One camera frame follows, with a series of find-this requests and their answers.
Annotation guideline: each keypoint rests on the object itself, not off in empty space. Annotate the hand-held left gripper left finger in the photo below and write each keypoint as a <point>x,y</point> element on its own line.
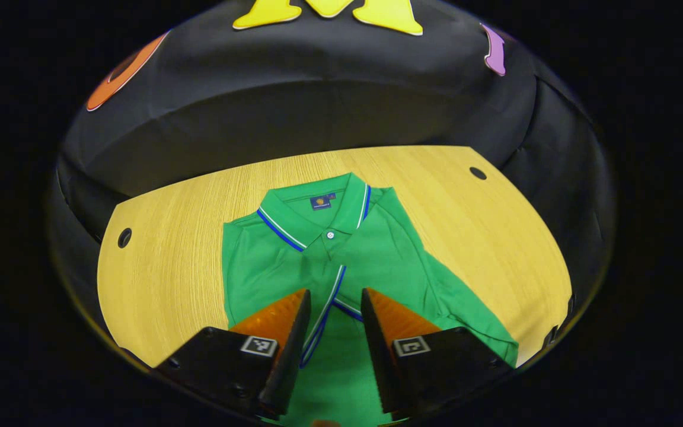
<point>294,356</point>

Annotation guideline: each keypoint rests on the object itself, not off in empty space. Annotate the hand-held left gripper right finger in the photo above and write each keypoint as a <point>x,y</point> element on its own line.
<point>377,356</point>

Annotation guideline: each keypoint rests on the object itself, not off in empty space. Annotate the green polo T-shirt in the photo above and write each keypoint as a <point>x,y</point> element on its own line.
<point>377,261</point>

